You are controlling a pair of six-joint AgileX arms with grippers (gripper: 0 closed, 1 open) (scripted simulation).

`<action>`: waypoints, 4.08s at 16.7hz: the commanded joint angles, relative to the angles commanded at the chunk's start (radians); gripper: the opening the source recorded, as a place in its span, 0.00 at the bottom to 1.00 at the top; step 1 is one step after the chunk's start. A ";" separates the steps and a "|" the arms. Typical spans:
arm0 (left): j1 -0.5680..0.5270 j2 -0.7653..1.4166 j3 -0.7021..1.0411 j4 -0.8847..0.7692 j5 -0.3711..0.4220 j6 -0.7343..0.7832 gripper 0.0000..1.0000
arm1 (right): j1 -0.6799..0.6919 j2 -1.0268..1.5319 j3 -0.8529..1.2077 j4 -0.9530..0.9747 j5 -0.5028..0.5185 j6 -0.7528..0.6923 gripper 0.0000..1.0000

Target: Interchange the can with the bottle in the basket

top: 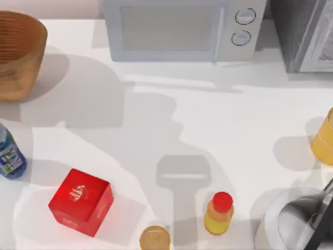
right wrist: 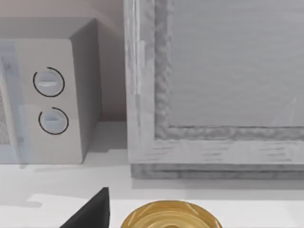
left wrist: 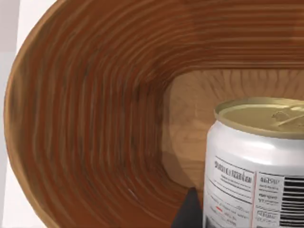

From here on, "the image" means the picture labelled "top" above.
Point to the round microwave knob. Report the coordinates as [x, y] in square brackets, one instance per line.
[245, 15]
[241, 38]

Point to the golden can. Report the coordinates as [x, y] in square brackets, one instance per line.
[155, 238]

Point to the woven wooden basket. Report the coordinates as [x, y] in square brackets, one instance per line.
[18, 52]

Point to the pale microwave oven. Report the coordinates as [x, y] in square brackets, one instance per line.
[179, 28]

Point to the red box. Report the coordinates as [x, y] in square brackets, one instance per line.
[80, 203]

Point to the blue bottle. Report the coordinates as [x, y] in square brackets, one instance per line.
[10, 159]

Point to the yellow cup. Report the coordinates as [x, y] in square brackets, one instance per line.
[323, 140]

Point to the yellow bottle with red cap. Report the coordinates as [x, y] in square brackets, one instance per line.
[218, 216]

